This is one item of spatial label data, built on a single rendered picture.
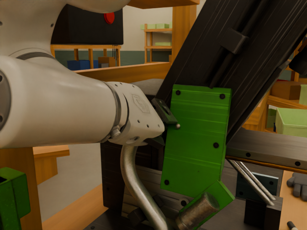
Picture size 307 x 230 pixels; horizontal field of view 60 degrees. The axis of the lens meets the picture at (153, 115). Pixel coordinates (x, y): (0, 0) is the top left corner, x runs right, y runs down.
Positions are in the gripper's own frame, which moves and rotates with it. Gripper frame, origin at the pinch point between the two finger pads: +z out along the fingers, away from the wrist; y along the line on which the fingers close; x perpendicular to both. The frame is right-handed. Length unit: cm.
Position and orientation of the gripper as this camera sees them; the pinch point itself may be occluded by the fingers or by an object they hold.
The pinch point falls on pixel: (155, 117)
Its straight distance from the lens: 51.0
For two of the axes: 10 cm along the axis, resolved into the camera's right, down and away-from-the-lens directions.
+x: -7.2, 6.1, 3.4
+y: -5.2, -7.9, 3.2
